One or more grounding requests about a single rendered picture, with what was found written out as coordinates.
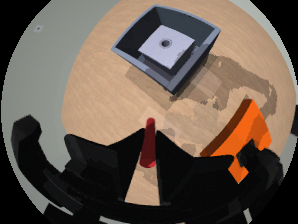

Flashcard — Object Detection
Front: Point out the dark red peg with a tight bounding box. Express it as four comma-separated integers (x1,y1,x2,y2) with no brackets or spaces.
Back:
140,119,156,168

